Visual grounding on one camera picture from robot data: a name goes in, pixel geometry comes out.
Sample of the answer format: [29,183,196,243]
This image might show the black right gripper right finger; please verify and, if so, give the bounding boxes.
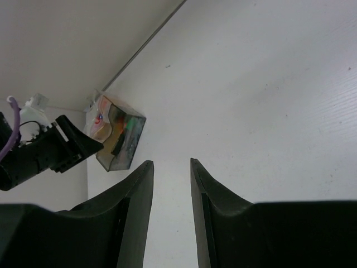
[190,159,255,267]

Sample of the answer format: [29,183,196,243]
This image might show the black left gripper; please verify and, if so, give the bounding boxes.
[16,115,104,175]

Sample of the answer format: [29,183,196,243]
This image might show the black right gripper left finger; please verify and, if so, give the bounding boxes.
[54,160,154,267]

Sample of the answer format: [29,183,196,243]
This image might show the green cap highlighter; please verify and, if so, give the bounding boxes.
[125,117,137,131]

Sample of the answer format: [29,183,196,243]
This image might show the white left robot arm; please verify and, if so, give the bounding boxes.
[1,114,104,191]

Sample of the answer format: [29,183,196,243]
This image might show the smoky acrylic organizer box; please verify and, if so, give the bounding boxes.
[84,90,146,172]

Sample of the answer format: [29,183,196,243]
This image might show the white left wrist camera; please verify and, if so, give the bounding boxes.
[20,93,51,129]

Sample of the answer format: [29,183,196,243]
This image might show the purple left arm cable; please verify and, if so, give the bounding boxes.
[0,95,22,162]

